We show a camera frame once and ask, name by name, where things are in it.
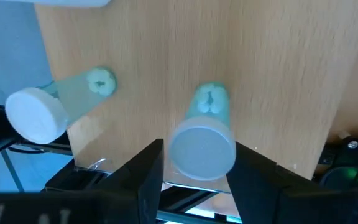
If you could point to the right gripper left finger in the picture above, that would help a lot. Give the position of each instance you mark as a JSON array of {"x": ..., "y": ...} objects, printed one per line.
[{"x": 73, "y": 208}]

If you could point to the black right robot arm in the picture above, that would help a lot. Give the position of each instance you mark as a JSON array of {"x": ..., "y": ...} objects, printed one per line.
[{"x": 337, "y": 180}]

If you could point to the green medicine bottle white cap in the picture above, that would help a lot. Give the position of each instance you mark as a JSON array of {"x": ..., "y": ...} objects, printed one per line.
[
  {"x": 202, "y": 149},
  {"x": 36, "y": 115}
]

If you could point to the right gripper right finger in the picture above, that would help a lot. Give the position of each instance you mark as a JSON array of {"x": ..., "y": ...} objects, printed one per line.
[{"x": 291, "y": 208}]

